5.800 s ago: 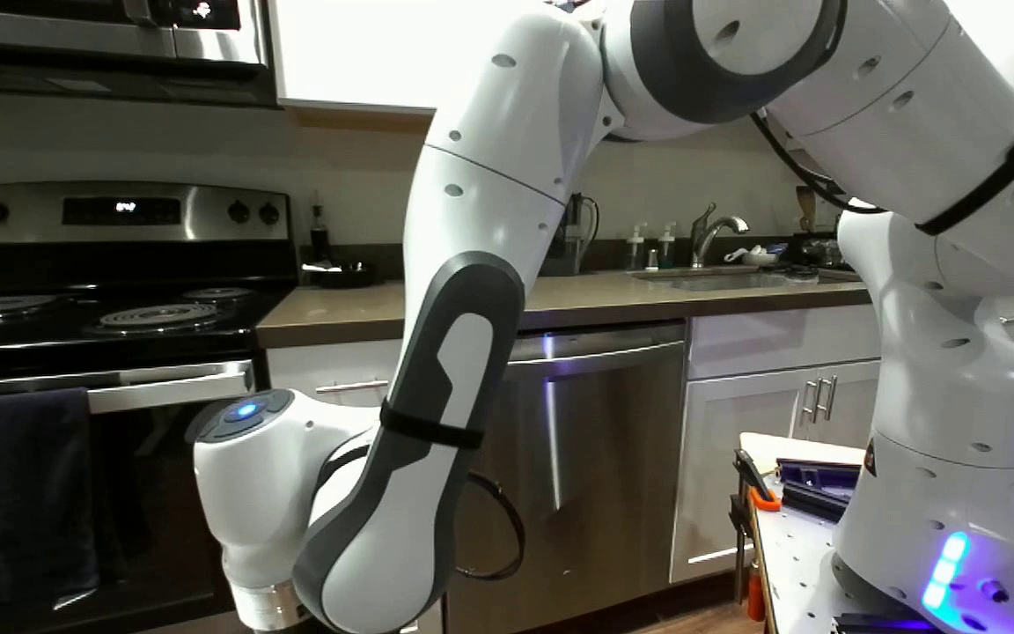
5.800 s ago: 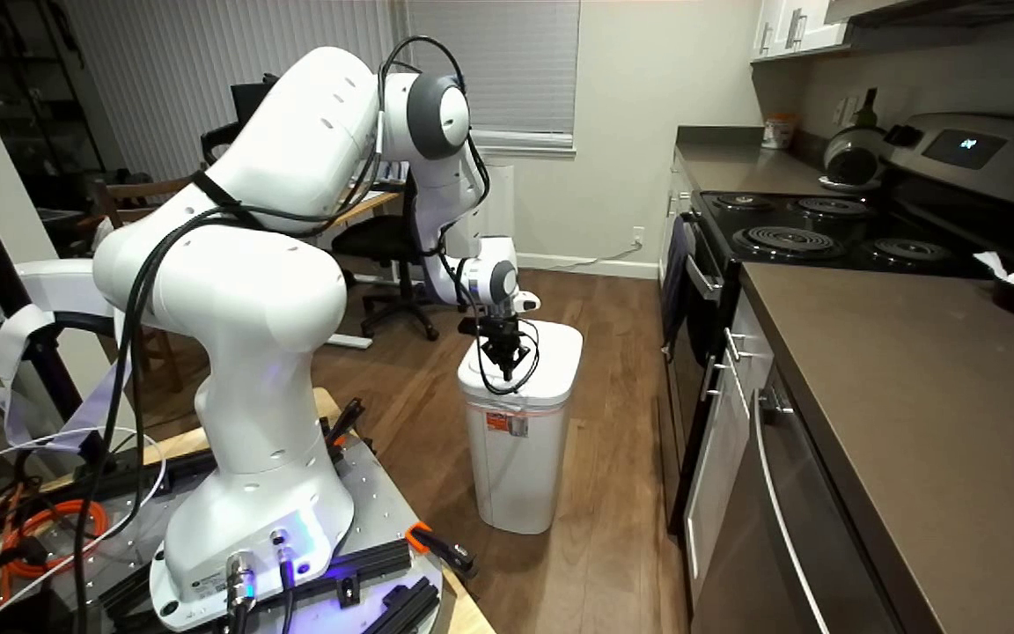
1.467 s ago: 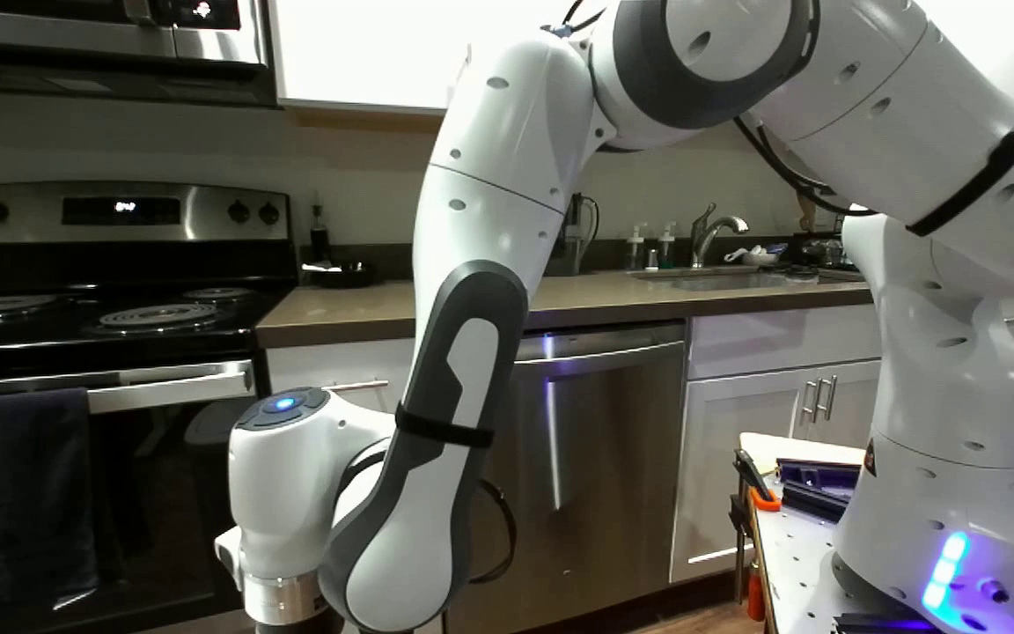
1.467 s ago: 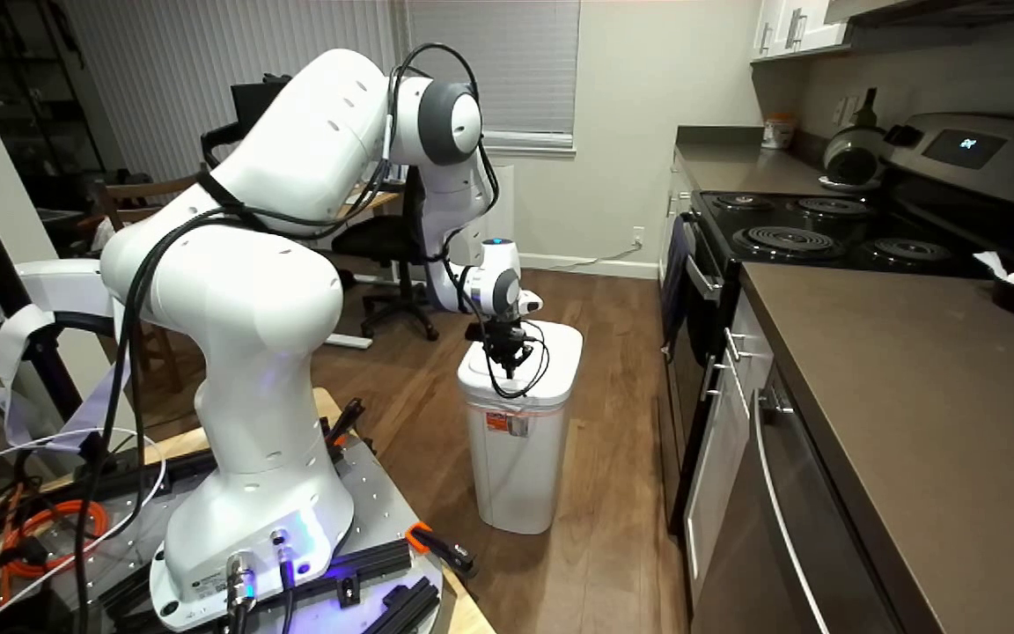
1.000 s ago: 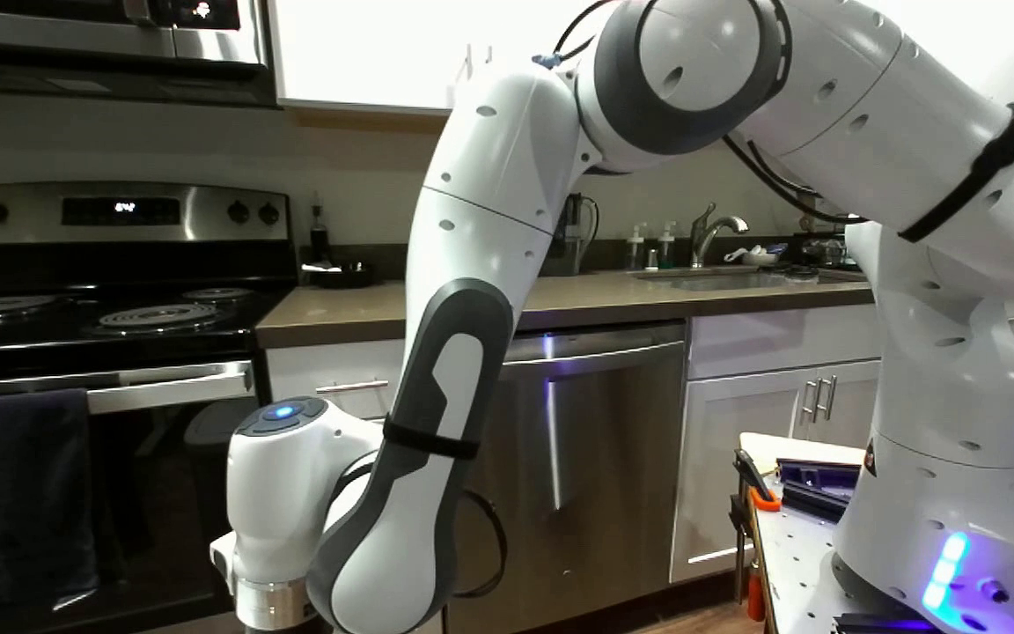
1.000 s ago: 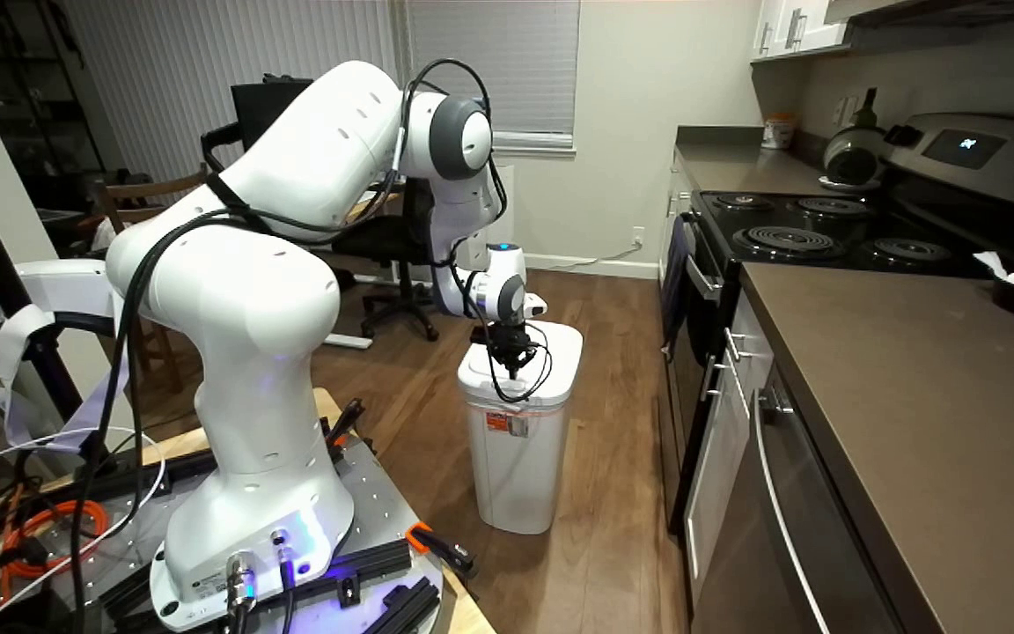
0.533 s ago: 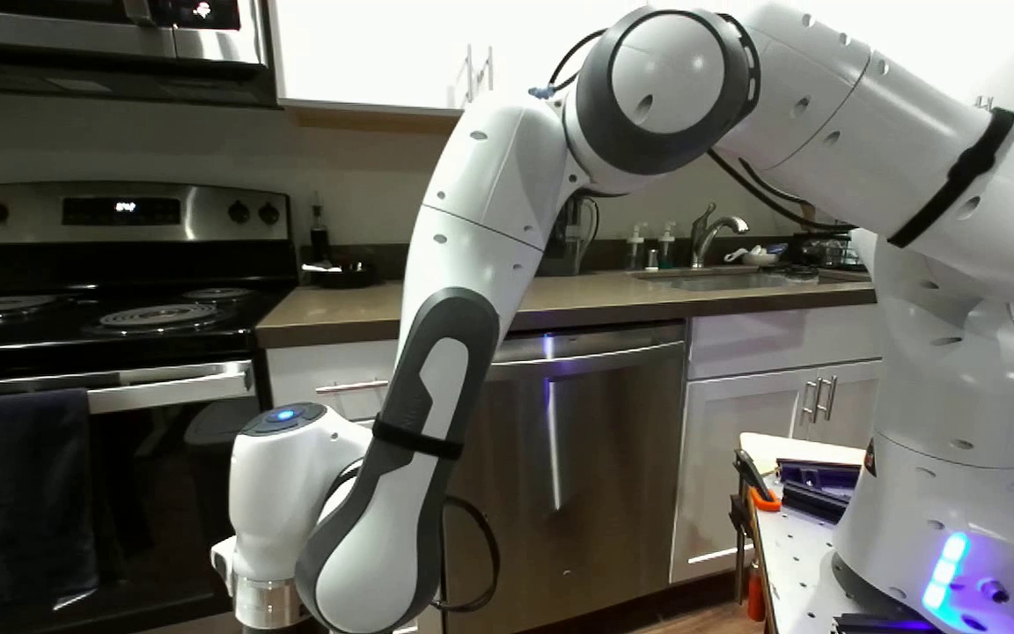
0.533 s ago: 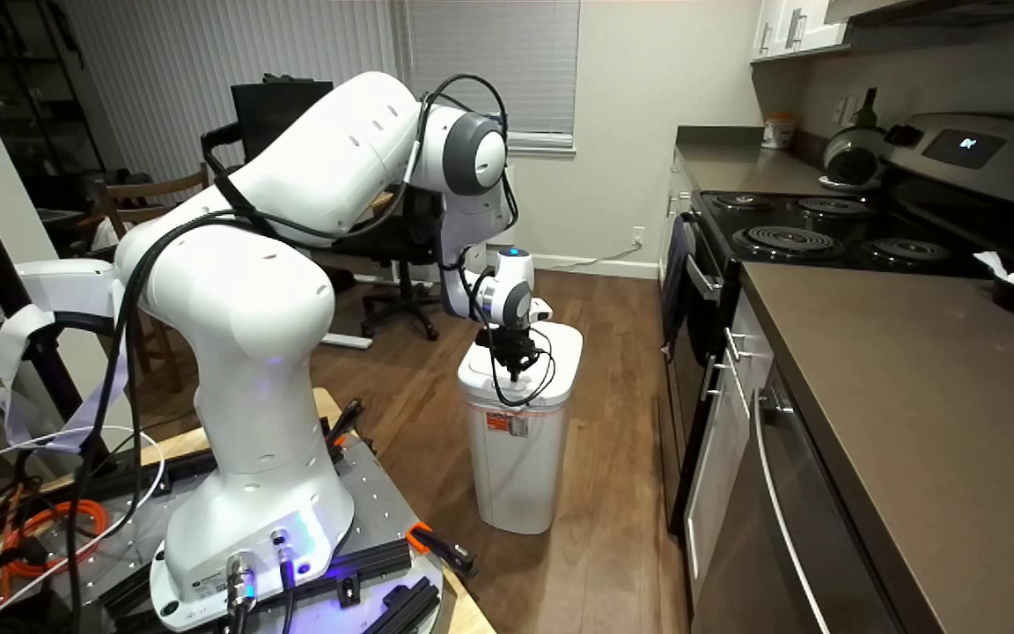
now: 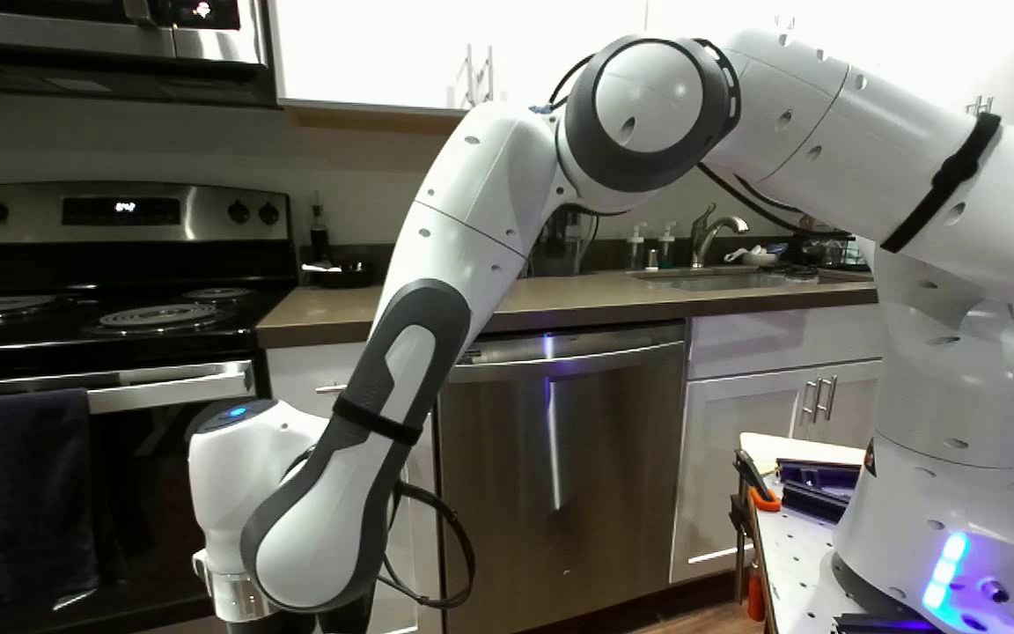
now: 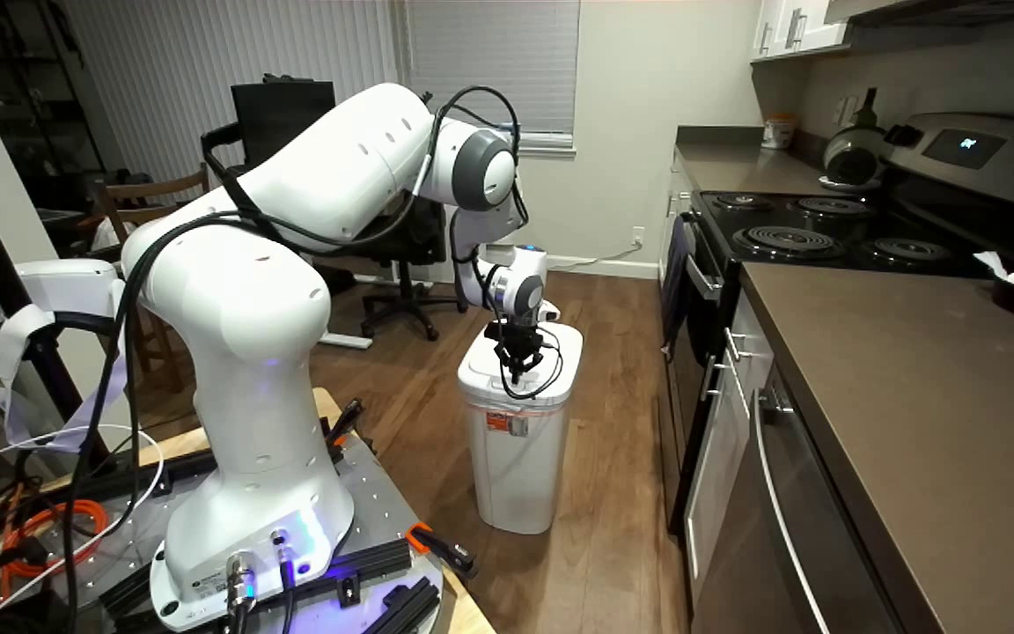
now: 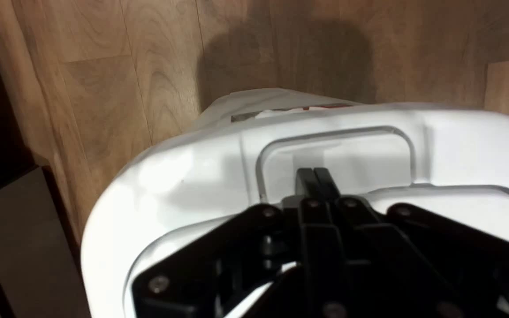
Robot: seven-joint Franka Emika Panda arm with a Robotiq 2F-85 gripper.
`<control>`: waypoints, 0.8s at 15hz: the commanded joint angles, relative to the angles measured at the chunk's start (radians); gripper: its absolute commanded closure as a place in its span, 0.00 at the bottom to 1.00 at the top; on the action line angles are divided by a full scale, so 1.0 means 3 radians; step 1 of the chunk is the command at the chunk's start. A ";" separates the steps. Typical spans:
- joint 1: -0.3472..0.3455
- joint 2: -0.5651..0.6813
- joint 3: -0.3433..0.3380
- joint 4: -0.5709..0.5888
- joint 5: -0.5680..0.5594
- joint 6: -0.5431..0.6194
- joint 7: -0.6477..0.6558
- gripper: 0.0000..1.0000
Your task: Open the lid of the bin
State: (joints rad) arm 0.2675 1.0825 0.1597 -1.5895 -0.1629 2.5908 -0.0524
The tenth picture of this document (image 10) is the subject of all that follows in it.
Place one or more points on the wooden chair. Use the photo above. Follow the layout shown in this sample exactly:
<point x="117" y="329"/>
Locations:
<point x="151" y="195"/>

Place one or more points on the white wall outlet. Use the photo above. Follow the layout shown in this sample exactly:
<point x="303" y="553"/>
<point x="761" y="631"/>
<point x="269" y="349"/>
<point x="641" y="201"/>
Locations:
<point x="639" y="237"/>

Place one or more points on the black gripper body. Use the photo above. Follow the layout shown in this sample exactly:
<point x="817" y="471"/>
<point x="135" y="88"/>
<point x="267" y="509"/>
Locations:
<point x="514" y="341"/>

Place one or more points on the white bin lid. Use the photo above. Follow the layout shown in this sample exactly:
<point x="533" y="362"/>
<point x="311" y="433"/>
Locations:
<point x="478" y="378"/>

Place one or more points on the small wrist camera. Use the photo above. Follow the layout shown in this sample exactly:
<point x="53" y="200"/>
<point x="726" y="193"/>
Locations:
<point x="547" y="313"/>

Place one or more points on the white drawer cabinet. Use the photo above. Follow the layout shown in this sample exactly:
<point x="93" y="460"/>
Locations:
<point x="747" y="341"/>

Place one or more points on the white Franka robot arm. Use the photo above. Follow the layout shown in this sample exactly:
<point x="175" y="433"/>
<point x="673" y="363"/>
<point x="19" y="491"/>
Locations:
<point x="247" y="320"/>

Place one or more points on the wooden desk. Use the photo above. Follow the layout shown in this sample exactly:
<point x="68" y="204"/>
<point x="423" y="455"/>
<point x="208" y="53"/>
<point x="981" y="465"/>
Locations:
<point x="349" y="344"/>

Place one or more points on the white wall cabinets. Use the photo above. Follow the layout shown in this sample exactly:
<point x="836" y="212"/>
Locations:
<point x="793" y="23"/>

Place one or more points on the robot mounting table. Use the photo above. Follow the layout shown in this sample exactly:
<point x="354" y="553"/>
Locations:
<point x="389" y="494"/>

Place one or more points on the black high-back chair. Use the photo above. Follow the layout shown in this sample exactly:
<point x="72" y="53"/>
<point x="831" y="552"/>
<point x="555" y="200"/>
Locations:
<point x="281" y="111"/>

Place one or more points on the black stainless steel stove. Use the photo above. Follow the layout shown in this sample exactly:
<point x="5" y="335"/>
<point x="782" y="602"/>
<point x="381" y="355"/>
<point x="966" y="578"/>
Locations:
<point x="836" y="235"/>

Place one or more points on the black office chair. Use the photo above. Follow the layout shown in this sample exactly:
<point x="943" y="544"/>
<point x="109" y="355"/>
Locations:
<point x="413" y="313"/>

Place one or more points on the stainless steel dishwasher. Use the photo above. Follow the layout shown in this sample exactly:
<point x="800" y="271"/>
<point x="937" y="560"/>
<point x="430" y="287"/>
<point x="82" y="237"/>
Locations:
<point x="766" y="517"/>

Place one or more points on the black orange bar clamp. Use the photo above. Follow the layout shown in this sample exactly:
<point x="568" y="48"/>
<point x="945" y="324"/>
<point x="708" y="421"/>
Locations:
<point x="345" y="423"/>
<point x="443" y="552"/>

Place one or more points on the dark kettle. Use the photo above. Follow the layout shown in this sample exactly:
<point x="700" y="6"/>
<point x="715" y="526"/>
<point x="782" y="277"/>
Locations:
<point x="852" y="154"/>

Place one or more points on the black aluminium rail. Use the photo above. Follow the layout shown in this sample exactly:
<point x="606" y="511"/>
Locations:
<point x="402" y="602"/>

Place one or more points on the black shelf rack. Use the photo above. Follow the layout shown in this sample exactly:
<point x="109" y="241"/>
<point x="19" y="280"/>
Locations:
<point x="16" y="93"/>

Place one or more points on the white translucent bin body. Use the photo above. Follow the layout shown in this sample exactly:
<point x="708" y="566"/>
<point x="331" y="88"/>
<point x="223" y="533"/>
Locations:
<point x="514" y="471"/>

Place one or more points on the white padded frame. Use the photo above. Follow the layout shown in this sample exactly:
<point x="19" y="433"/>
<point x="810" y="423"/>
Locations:
<point x="63" y="287"/>

